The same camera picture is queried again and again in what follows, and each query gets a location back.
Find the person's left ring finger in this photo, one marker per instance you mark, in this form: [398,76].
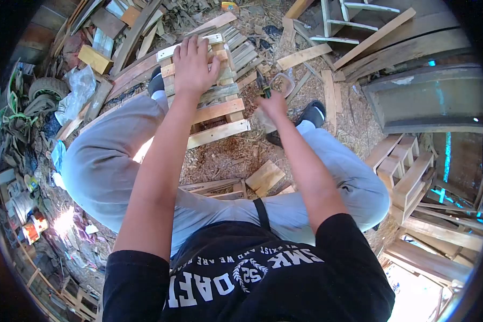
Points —
[184,47]

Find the light blue cloth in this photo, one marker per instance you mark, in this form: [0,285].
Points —
[58,155]

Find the clear plastic bag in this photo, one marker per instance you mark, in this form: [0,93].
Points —
[78,92]

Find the stack of timber beams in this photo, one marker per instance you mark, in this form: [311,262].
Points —
[430,259]

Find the person's right hand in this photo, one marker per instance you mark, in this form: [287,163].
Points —
[275,106]

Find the grey slatted wooden panel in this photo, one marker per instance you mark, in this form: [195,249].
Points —
[243,52]

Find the small wooden slat pallet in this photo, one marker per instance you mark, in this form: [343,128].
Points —
[221,108]

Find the long light wooden plank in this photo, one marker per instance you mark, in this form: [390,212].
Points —
[374,38]

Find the yellow wooden block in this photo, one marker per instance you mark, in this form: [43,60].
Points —
[94,59]

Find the square wooden board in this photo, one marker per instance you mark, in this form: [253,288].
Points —
[265,177]

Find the person's left little finger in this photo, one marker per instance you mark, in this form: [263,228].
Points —
[176,52]

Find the grey rubber wheel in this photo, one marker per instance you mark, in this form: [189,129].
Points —
[48,86]

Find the person's left thumb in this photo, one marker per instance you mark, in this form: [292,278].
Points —
[215,66]

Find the person's body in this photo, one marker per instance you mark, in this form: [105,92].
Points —
[265,281]

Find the white wooden frame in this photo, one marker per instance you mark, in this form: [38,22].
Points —
[336,39]

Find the clear plastic container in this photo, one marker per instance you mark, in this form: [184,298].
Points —
[283,82]

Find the grey green metal cabinet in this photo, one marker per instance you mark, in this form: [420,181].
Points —
[430,100]

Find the person's right fingers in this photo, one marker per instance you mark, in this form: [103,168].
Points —
[265,102]

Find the person's legs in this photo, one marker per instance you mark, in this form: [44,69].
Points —
[104,161]

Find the person's left middle finger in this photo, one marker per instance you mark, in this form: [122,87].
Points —
[193,44]

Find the pile of scrap wood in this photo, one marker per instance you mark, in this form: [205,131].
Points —
[124,28]

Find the person's left index finger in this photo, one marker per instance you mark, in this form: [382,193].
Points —
[203,48]

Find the person's left hand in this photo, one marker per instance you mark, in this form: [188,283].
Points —
[193,72]

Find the flat wooden frame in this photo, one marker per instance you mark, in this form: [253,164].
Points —
[213,187]

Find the cluttered wooden shelf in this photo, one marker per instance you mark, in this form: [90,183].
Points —
[24,249]

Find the short light wooden plank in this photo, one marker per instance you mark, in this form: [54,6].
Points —
[304,56]

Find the open wooden crate frame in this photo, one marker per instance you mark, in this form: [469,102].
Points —
[410,177]

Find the narrow wooden plank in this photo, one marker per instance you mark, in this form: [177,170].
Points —
[329,98]

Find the orange and white container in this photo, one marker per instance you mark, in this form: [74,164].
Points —
[34,230]

